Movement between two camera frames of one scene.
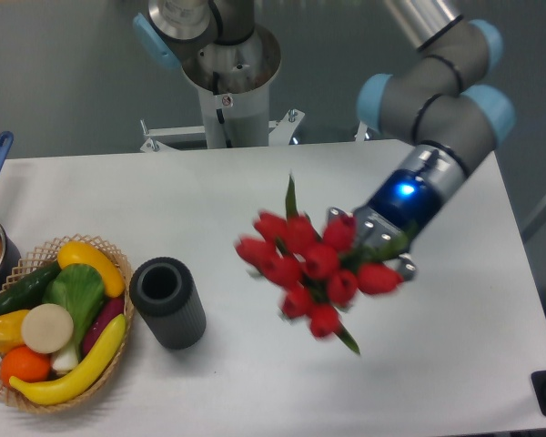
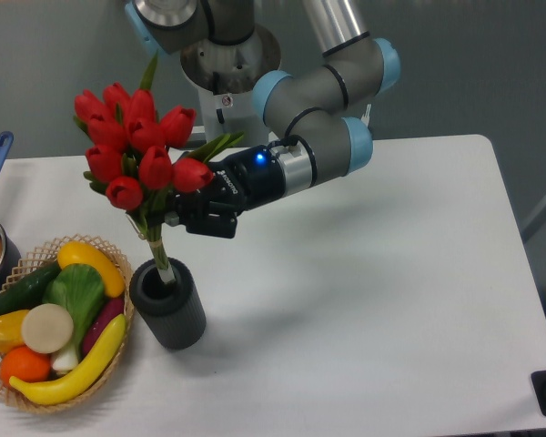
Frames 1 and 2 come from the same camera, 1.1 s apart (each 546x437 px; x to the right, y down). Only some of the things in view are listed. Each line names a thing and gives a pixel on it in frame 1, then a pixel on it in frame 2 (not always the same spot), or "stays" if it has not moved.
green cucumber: [25, 295] stays
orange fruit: [23, 363] stays
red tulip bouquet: [320, 269] → [138, 157]
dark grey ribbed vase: [162, 289] stays
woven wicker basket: [31, 263] stays
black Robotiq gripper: [405, 201] → [249, 178]
